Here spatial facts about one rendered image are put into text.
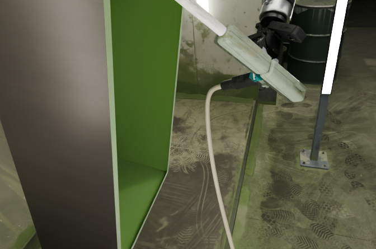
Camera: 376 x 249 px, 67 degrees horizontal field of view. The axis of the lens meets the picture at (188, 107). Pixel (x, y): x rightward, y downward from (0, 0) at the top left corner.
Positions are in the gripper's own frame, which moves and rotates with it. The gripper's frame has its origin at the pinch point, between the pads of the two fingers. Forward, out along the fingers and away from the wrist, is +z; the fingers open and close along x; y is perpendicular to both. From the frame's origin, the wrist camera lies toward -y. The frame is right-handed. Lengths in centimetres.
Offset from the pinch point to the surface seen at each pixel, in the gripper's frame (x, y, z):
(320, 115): -122, 59, -51
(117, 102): 5, 89, 1
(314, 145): -141, 71, -36
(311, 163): -150, 76, -25
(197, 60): -83, 182, -104
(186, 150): -86, 150, -6
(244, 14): -80, 125, -137
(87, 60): 39.1, 13.2, 15.7
